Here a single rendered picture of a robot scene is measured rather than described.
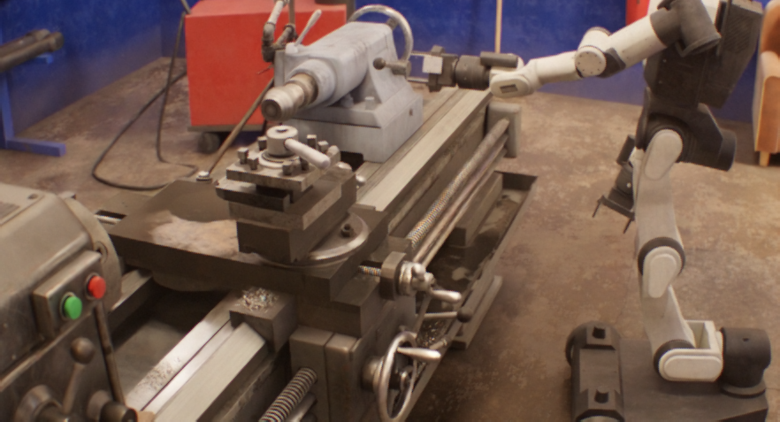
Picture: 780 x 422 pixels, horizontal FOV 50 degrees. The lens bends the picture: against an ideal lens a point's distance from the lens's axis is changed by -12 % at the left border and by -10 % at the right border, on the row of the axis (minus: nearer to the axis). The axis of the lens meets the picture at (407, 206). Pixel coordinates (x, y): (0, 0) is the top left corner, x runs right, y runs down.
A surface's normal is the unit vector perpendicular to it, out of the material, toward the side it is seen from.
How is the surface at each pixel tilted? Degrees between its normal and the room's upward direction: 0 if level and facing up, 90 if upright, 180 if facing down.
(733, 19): 88
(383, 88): 66
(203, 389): 36
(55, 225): 45
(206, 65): 90
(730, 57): 88
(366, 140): 90
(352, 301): 0
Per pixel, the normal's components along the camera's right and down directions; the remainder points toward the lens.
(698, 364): -0.14, 0.42
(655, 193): 0.01, 0.75
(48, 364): 0.94, 0.14
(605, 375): 0.00, -0.91
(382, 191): 0.55, -0.65
